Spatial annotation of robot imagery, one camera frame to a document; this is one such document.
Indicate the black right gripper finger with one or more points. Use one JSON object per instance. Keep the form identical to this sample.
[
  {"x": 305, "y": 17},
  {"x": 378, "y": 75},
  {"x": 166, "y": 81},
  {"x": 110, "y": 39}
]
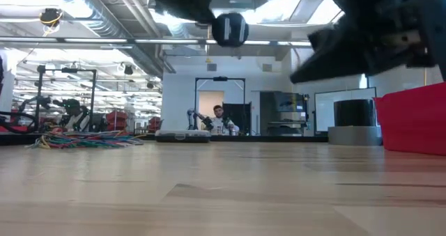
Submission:
[{"x": 334, "y": 62}]

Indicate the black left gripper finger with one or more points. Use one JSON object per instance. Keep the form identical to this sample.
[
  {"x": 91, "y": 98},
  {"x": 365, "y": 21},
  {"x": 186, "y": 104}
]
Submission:
[{"x": 195, "y": 2}]

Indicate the small black robot arm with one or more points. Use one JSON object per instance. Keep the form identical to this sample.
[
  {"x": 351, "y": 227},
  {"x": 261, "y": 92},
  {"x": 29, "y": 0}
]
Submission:
[{"x": 198, "y": 117}]

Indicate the black tape roll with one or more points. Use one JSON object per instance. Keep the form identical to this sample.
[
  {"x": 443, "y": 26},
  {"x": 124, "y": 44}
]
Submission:
[{"x": 355, "y": 112}]

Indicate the dark cabinet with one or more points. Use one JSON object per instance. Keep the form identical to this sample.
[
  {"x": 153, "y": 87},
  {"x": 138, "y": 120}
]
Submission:
[{"x": 284, "y": 107}]

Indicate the grey tape roll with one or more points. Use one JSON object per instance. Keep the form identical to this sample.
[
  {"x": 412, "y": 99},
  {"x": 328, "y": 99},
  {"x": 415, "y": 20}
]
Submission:
[{"x": 348, "y": 136}]

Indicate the ceiling light strip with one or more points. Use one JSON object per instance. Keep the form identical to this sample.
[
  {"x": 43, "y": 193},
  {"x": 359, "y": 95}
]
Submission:
[{"x": 94, "y": 40}]

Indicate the red plastic bin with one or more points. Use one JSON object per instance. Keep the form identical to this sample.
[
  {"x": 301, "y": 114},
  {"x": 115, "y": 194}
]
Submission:
[{"x": 414, "y": 121}]

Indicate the person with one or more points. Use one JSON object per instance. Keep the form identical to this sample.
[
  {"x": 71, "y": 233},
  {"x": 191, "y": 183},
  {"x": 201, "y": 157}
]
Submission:
[
  {"x": 219, "y": 123},
  {"x": 78, "y": 121}
]

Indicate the clear plastic bit case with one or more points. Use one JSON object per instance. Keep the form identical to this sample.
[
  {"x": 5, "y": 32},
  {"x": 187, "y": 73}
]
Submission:
[{"x": 183, "y": 135}]

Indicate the red storage bin shelf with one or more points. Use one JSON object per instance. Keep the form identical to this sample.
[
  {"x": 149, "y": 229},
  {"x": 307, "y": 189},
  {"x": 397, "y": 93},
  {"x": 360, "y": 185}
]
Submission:
[{"x": 116, "y": 121}]

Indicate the silver ventilation duct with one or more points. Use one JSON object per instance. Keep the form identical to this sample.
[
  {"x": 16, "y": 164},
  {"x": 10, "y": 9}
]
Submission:
[{"x": 115, "y": 30}]

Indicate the black aluminium table frame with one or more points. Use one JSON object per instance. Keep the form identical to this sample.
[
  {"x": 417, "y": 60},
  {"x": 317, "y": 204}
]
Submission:
[{"x": 278, "y": 138}]

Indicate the black camera rig frame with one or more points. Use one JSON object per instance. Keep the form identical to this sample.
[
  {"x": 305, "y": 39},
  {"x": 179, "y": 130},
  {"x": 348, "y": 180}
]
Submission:
[
  {"x": 196, "y": 103},
  {"x": 92, "y": 96}
]

